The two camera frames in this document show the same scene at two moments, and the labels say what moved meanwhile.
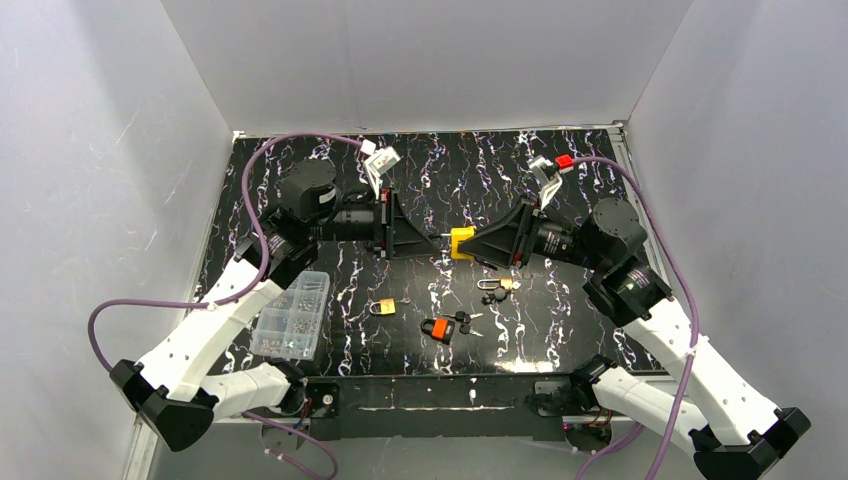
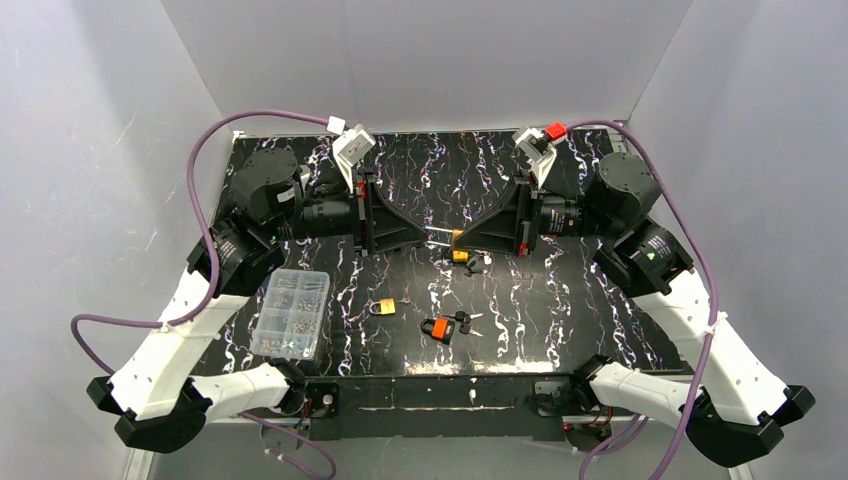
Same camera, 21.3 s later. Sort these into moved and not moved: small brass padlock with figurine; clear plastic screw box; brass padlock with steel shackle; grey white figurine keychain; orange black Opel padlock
Moved: small brass padlock with figurine; grey white figurine keychain
Not moved: clear plastic screw box; orange black Opel padlock; brass padlock with steel shackle
